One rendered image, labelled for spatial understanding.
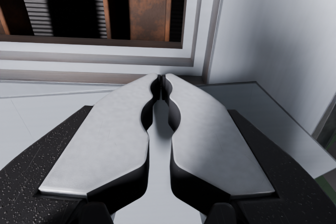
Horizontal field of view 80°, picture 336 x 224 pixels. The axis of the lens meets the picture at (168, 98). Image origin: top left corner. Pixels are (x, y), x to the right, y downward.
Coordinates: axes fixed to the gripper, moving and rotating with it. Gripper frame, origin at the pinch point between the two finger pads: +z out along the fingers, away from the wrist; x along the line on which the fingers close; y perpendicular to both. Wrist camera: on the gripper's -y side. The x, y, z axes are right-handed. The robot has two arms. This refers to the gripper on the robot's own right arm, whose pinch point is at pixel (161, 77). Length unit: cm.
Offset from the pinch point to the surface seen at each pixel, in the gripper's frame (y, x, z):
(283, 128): 4.3, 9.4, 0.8
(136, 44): -0.3, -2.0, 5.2
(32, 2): 1.2, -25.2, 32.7
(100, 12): 2.5, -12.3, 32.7
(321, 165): 8.4, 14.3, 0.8
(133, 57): 0.4, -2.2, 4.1
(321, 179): 129, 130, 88
